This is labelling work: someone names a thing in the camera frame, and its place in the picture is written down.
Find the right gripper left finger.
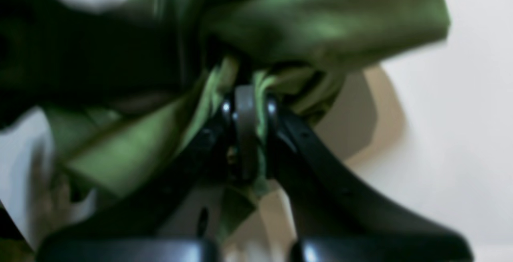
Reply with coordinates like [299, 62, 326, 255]
[36, 100, 233, 262]

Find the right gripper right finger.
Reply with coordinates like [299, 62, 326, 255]
[265, 98, 473, 262]

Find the green t-shirt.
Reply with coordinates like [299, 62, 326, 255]
[0, 0, 451, 246]

